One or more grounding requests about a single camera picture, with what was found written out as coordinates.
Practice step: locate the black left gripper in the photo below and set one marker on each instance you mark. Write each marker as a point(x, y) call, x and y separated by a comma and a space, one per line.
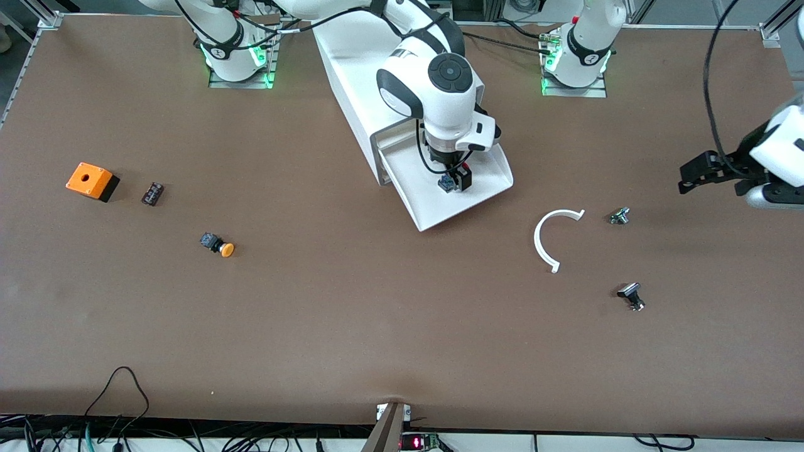
point(743, 161)

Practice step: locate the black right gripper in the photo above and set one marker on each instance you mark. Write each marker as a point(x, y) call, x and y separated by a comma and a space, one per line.
point(451, 167)

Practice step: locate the red push button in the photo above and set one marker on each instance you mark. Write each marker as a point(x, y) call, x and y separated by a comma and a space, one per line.
point(446, 183)

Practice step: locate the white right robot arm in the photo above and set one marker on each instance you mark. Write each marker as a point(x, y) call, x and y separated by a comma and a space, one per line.
point(449, 94)

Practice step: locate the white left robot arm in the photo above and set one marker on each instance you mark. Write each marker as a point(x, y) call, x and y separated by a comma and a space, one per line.
point(587, 44)

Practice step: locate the orange push button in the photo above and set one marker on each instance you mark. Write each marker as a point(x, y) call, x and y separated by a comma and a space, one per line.
point(226, 250)

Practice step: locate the small chrome valve fitting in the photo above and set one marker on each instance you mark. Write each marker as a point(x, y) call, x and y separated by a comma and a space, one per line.
point(619, 216)

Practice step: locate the device with red display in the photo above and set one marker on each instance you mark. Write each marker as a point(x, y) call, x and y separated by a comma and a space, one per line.
point(418, 443)

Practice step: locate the small black terminal block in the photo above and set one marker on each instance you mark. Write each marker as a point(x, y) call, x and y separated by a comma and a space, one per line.
point(152, 194)

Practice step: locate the orange box with black base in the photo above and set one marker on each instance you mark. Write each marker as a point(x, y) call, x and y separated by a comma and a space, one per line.
point(88, 181)

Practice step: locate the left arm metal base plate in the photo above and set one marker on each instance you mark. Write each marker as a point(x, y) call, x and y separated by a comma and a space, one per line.
point(575, 91)

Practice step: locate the aluminium frame profile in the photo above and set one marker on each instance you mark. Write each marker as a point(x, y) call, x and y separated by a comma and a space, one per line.
point(779, 25)
point(50, 20)

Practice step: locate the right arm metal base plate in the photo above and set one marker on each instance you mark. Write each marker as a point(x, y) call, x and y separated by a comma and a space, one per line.
point(242, 83)

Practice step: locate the brown camera mount pole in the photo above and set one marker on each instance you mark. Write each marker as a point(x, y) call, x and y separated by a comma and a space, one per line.
point(386, 433)

